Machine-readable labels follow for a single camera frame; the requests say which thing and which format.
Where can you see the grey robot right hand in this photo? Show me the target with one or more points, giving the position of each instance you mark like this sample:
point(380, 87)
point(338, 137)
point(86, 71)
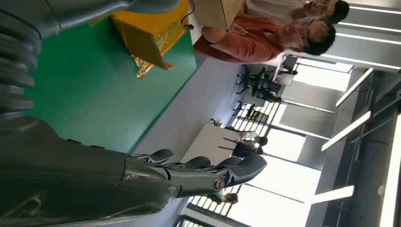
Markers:
point(78, 181)

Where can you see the green table mat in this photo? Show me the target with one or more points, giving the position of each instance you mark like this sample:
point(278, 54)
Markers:
point(94, 87)

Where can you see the white table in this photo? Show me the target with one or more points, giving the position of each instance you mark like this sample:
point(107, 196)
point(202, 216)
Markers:
point(210, 144)

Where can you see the person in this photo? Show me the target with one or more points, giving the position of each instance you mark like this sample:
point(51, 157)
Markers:
point(247, 149)
point(230, 198)
point(250, 40)
point(275, 7)

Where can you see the box wrapped in yellow film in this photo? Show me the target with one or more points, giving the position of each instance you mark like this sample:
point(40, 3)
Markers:
point(147, 34)

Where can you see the black office chair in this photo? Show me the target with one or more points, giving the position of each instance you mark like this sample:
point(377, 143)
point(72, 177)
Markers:
point(258, 116)
point(263, 84)

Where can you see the brown cardboard box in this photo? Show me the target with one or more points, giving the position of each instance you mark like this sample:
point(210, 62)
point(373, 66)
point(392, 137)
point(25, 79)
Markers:
point(216, 12)

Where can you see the white office desk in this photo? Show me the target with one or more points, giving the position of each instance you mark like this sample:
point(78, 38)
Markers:
point(286, 78)

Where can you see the white ceiling light bar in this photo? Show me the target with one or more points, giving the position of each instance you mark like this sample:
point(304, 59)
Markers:
point(354, 87)
point(333, 195)
point(346, 131)

